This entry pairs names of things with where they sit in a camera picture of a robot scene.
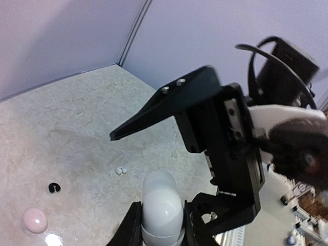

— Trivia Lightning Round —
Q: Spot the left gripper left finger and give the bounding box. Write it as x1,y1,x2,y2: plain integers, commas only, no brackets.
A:
106,201,142,246

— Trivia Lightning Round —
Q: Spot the pink round charging case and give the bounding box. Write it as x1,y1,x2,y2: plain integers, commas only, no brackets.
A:
23,208,48,234

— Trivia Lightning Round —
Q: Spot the white earbud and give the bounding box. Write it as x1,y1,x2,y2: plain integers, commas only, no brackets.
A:
115,167,127,176

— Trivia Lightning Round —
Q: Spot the left metal corner post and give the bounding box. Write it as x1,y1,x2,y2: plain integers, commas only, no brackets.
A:
116,0,153,67

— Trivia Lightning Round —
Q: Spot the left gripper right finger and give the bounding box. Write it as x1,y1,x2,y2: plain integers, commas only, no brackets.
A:
182,199,218,246

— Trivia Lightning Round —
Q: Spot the black earbud near pink case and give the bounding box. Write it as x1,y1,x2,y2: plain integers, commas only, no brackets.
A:
48,182,61,194

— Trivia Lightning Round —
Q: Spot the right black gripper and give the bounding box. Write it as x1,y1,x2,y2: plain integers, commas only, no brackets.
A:
110,66,264,236

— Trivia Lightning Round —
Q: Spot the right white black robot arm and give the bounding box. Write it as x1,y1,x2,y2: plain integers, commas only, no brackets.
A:
110,36,327,245

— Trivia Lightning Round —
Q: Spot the white earbud charging case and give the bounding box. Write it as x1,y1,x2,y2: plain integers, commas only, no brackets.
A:
141,170,185,245

